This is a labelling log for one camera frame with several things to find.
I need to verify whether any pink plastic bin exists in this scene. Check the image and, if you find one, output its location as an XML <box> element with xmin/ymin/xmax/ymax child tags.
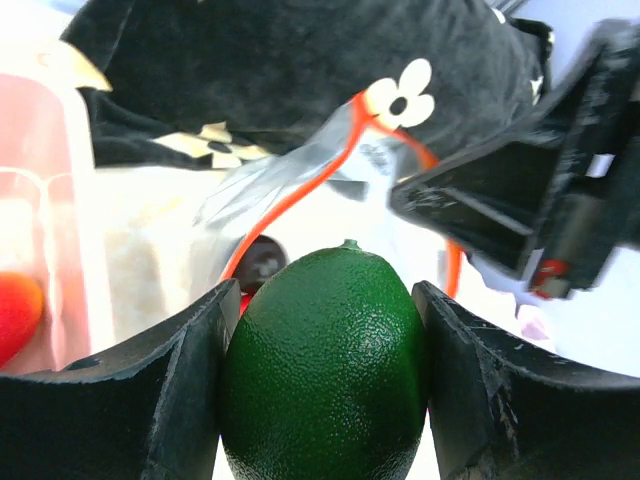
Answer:
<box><xmin>1</xmin><ymin>70</ymin><xmax>115</xmax><ymax>374</ymax></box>

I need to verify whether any clear zip top bag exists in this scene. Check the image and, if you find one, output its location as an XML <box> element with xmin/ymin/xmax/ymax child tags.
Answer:
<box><xmin>188</xmin><ymin>93</ymin><xmax>439</xmax><ymax>300</ymax></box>

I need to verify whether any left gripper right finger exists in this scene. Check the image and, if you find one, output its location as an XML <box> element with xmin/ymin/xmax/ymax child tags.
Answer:
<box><xmin>412</xmin><ymin>281</ymin><xmax>639</xmax><ymax>480</ymax></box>

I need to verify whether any pink cloth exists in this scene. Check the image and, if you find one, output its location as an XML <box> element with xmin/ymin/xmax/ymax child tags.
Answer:
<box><xmin>516</xmin><ymin>304</ymin><xmax>556</xmax><ymax>352</ymax></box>

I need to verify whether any dark green avocado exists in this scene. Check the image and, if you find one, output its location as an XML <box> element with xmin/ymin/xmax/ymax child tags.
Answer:
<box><xmin>218</xmin><ymin>240</ymin><xmax>429</xmax><ymax>479</ymax></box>

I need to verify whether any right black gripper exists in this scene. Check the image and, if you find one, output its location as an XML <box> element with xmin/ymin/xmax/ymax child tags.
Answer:
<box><xmin>390</xmin><ymin>19</ymin><xmax>639</xmax><ymax>299</ymax></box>

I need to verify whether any red mango fruit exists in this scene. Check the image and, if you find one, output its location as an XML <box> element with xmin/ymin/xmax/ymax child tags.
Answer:
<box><xmin>0</xmin><ymin>271</ymin><xmax>44</xmax><ymax>366</ymax></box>

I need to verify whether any black floral blanket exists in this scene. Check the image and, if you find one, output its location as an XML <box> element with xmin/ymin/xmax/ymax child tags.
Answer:
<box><xmin>61</xmin><ymin>1</ymin><xmax>554</xmax><ymax>170</ymax></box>

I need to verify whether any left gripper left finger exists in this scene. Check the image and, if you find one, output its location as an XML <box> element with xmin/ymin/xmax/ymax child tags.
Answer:
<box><xmin>1</xmin><ymin>280</ymin><xmax>240</xmax><ymax>479</ymax></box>

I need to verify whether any dark purple plum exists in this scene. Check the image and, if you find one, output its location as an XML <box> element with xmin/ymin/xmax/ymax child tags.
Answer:
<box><xmin>233</xmin><ymin>235</ymin><xmax>288</xmax><ymax>295</ymax></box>

